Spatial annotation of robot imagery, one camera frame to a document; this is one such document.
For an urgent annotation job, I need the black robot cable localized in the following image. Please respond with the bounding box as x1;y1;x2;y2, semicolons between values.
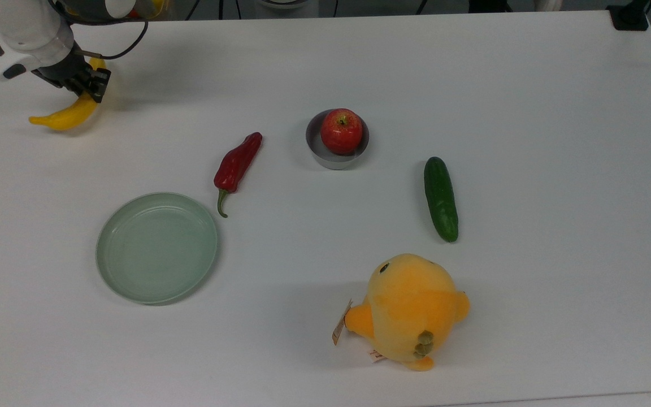
49;0;150;60

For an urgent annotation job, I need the pale green plastic plate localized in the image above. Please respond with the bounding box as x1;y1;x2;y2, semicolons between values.
96;192;219;305

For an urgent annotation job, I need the small grey metal bowl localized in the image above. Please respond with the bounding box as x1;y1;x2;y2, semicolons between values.
305;109;370;170

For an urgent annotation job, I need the black table clamp block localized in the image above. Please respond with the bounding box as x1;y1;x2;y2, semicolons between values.
606;0;651;32

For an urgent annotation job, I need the orange plush dinosaur toy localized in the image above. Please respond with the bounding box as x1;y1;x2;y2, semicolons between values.
331;253;471;372

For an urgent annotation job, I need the yellow banana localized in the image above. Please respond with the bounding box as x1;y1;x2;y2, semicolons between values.
28;57;107;132

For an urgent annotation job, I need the green cucumber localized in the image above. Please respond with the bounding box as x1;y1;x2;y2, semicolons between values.
423;157;459;243

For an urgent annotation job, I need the red apple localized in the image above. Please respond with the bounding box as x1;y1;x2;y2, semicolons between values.
320;109;363;155

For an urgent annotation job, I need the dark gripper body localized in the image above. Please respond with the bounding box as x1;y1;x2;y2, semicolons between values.
32;44;96;94

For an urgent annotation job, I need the red chili pepper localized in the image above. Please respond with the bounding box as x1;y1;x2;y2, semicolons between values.
214;132;263;219

